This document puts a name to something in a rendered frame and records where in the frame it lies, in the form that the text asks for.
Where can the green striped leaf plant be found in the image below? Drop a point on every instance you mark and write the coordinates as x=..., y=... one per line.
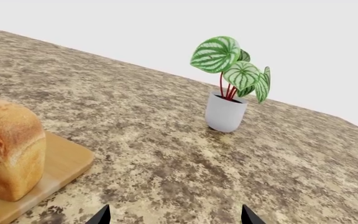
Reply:
x=228, y=63

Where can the white plant pot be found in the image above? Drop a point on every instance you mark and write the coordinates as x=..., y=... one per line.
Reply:
x=225, y=114

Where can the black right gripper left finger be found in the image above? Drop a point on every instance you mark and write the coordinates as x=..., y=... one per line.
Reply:
x=102, y=217

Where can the golden brown bread loaf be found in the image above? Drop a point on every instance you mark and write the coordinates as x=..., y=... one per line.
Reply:
x=6, y=149

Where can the light wooden cutting board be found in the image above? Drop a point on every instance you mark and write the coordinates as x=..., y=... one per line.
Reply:
x=57, y=163

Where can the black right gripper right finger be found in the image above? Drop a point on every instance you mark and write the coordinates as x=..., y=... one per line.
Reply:
x=250, y=217

